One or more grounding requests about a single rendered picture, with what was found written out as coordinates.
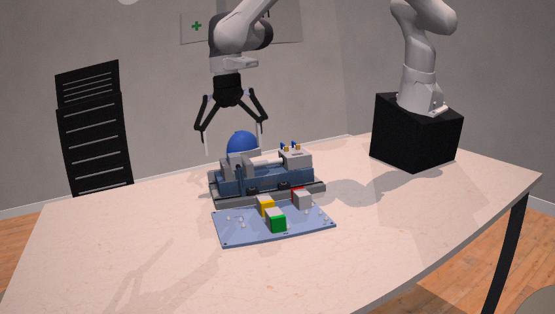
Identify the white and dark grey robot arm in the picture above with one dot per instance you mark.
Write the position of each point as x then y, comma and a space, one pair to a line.
233, 32

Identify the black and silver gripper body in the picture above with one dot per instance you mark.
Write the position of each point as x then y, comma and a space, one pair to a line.
224, 83

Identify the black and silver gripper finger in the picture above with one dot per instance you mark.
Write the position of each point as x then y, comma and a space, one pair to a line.
206, 98
258, 124

